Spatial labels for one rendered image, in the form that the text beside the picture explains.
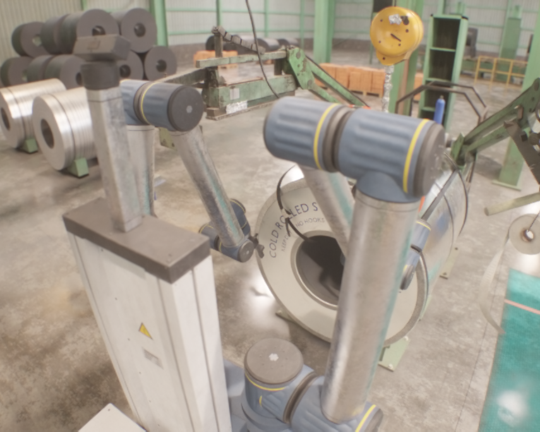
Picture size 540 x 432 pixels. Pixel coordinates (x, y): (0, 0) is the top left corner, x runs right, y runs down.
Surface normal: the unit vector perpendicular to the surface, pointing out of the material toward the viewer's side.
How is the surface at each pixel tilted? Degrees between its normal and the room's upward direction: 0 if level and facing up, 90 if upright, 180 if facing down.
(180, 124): 95
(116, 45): 90
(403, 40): 90
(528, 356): 0
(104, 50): 62
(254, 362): 6
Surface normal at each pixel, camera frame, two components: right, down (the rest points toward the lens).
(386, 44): -0.60, 0.38
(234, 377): 0.00, -0.88
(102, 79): 0.50, 0.42
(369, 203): -0.75, 0.26
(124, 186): 0.85, 0.25
